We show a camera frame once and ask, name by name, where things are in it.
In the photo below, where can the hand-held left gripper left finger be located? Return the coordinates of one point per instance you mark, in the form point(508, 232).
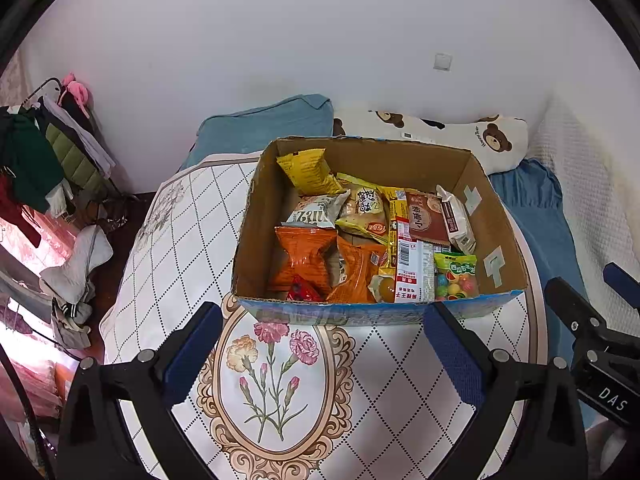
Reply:
point(192, 355)

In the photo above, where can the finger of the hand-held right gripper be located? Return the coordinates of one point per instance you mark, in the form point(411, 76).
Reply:
point(575, 310)
point(625, 282)

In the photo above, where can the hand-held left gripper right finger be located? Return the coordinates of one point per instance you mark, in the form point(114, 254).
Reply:
point(452, 355)

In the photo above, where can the cardboard box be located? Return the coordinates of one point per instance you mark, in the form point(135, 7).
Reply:
point(252, 240)

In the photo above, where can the white and brown snack packet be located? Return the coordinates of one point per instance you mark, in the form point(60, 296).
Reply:
point(457, 220)

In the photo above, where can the white oat cookie packet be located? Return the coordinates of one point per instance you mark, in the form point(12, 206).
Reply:
point(315, 210)

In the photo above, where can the green candy bag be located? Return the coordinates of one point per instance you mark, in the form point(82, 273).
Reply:
point(455, 275)

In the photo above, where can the round table with patterned cloth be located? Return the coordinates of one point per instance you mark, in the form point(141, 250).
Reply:
point(280, 360)

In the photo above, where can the red and white cracker packet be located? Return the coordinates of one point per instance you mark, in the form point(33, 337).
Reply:
point(412, 270)

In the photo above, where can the yellow jelly cup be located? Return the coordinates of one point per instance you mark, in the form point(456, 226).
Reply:
point(382, 290)

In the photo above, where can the blue bedsheet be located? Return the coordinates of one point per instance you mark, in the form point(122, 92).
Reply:
point(540, 210)

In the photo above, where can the white textured bedcover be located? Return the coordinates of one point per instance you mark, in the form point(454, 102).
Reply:
point(590, 170)

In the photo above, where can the orange snack bag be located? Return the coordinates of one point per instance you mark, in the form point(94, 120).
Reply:
point(300, 255)
point(357, 272)

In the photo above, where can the black and white striped cloth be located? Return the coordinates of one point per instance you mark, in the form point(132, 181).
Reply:
point(70, 320)

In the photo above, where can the small red snack packet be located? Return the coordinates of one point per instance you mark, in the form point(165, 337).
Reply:
point(302, 290)

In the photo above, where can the brown flat snack packet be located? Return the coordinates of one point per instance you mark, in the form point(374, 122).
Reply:
point(425, 220)

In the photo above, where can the long yellow snack packet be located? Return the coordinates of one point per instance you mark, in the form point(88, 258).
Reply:
point(391, 210)

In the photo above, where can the pale yellow potato chip bag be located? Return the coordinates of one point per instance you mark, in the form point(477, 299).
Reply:
point(362, 205)

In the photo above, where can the white bear print pillow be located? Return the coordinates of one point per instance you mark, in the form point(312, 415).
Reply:
point(450, 132)

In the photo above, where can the yellow snack bag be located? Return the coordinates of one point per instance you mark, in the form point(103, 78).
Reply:
point(307, 170)

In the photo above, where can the pale lilac hanging garment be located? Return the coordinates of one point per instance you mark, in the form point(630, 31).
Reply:
point(95, 150)

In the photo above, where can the olive green puffer jacket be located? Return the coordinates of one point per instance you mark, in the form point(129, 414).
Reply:
point(70, 155)

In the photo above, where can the red cloth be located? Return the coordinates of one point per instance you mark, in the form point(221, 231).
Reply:
point(10, 200)

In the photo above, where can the teal pillow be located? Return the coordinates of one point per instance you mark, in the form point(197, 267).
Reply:
point(260, 125)

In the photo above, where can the dark green garment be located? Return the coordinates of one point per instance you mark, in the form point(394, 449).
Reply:
point(27, 160)

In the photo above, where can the pink plush hat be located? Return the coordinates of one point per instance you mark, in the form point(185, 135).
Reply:
point(77, 92)

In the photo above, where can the black clothes rack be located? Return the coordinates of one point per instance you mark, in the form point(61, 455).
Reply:
point(45, 84)

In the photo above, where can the white wall switch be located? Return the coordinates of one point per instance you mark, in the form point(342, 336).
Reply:
point(442, 62)

